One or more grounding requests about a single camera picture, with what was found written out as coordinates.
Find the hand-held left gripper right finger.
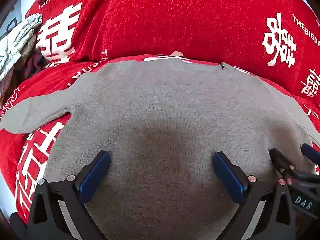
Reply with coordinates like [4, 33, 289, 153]
[213, 151, 297, 240]

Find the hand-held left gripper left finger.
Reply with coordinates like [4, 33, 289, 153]
[28, 151, 111, 240]

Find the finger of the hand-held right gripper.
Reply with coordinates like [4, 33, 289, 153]
[269, 148, 320, 183]
[301, 144, 320, 165]

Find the dark purple cloth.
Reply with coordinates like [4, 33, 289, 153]
[19, 34, 48, 78]

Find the white quilted jacket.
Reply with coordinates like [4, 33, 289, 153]
[0, 13, 43, 80]

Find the red printed sofa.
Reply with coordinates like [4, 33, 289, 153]
[0, 0, 320, 228]

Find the black metal frame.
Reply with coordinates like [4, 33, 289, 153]
[6, 17, 18, 33]

